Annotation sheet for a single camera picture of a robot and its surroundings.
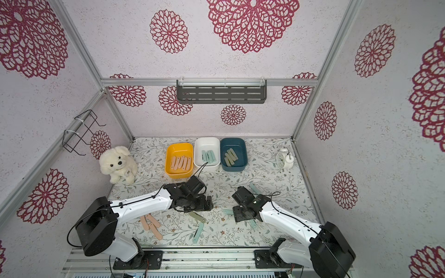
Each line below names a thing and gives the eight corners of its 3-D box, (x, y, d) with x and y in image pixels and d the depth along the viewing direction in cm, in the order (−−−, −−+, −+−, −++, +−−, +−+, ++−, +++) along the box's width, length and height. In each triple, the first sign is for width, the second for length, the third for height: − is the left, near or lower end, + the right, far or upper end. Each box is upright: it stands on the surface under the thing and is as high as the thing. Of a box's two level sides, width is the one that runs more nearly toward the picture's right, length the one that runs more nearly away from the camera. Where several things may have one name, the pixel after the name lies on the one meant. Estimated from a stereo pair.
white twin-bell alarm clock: (281, 173, 105) (287, 160, 95) (274, 160, 111) (279, 147, 101) (289, 171, 106) (295, 159, 96) (282, 159, 111) (287, 146, 102)
